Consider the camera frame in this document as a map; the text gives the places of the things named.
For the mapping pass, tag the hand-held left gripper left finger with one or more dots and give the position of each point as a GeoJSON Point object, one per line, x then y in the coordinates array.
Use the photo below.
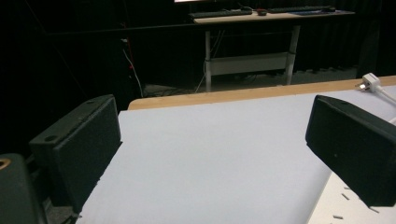
{"type": "Point", "coordinates": [84, 146]}

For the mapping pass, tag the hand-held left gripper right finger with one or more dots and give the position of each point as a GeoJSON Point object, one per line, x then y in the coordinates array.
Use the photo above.
{"type": "Point", "coordinates": [358, 146]}

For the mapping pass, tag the white power strip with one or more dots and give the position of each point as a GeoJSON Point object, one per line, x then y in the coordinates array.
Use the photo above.
{"type": "Point", "coordinates": [336, 205]}

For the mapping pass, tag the white power plug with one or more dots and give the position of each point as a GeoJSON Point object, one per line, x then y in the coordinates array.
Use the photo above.
{"type": "Point", "coordinates": [370, 82]}

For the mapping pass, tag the white table mat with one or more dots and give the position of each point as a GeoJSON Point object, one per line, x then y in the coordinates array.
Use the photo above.
{"type": "Point", "coordinates": [211, 155]}

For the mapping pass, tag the wooden desk with white legs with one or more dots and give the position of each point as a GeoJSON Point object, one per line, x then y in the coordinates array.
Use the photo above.
{"type": "Point", "coordinates": [249, 63]}

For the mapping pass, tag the blue mouse pad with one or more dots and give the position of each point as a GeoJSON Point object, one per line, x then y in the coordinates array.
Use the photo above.
{"type": "Point", "coordinates": [313, 13]}

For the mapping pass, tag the black keyboard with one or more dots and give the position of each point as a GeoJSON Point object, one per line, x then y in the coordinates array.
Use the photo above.
{"type": "Point", "coordinates": [219, 14]}
{"type": "Point", "coordinates": [297, 9]}

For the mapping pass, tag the red computer mouse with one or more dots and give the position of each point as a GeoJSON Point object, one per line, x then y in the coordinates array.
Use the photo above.
{"type": "Point", "coordinates": [262, 12]}

